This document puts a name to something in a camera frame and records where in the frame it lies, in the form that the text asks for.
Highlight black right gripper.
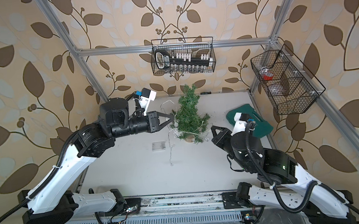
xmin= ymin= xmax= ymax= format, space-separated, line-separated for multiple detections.
xmin=212 ymin=122 xmax=252 ymax=175

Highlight clear wire string lights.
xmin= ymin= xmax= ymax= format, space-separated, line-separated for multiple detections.
xmin=160 ymin=98 xmax=211 ymax=167

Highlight small green christmas tree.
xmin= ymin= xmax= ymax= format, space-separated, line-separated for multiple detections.
xmin=170 ymin=84 xmax=211 ymax=144

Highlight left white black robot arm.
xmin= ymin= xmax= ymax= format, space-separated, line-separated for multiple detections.
xmin=0 ymin=92 xmax=174 ymax=224

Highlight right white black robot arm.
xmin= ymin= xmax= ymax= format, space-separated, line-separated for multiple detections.
xmin=211 ymin=119 xmax=359 ymax=224

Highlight clear battery box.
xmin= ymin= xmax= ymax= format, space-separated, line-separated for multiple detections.
xmin=152 ymin=141 xmax=166 ymax=152

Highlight green plastic tool case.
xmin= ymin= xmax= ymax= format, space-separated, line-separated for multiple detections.
xmin=226 ymin=104 xmax=274 ymax=138

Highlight red item in basket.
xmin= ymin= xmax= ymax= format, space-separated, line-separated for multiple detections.
xmin=260 ymin=69 xmax=274 ymax=81

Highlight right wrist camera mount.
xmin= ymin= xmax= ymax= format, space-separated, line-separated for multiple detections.
xmin=231 ymin=113 xmax=256 ymax=136

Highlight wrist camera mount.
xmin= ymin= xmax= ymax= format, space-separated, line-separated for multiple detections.
xmin=231 ymin=113 xmax=256 ymax=136
xmin=133 ymin=88 xmax=156 ymax=117

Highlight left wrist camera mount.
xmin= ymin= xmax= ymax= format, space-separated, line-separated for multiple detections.
xmin=133 ymin=88 xmax=156 ymax=117

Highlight back black wire basket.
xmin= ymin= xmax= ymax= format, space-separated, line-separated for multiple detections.
xmin=150 ymin=36 xmax=216 ymax=76

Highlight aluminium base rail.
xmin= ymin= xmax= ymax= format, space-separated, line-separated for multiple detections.
xmin=53 ymin=183 xmax=312 ymax=224

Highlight side black wire basket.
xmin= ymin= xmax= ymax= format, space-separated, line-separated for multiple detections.
xmin=250 ymin=44 xmax=326 ymax=115

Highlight aluminium frame post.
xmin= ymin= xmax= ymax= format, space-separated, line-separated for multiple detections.
xmin=34 ymin=0 xmax=108 ymax=102

